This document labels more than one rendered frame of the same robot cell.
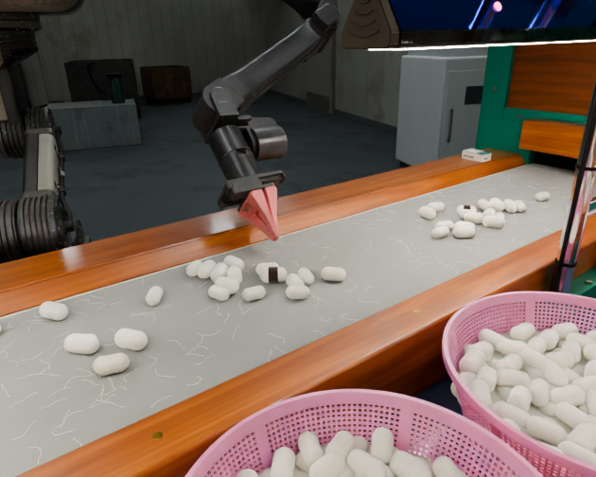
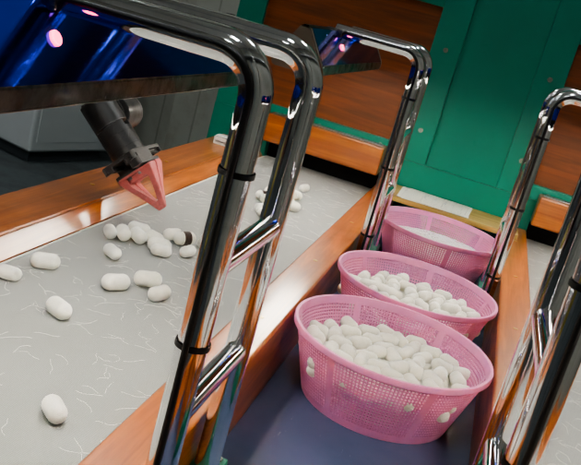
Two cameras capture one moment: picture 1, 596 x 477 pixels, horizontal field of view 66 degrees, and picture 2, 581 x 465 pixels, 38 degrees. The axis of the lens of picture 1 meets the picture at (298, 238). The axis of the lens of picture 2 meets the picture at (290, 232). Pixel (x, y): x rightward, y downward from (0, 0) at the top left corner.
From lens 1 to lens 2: 0.91 m
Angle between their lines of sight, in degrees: 42
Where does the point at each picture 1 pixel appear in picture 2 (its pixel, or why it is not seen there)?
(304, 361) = (287, 284)
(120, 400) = not seen: hidden behind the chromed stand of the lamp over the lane
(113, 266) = (41, 225)
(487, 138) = (223, 124)
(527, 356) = (379, 286)
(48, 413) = (153, 321)
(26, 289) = not seen: outside the picture
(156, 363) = (180, 294)
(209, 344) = not seen: hidden behind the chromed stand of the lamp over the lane
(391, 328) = (313, 268)
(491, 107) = (230, 92)
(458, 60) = not seen: outside the picture
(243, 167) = (133, 137)
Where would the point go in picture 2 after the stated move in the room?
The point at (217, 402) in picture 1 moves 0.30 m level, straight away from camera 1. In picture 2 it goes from (269, 303) to (116, 221)
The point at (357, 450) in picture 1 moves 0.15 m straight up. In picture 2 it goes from (344, 325) to (375, 224)
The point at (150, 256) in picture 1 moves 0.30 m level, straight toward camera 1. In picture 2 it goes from (61, 218) to (226, 298)
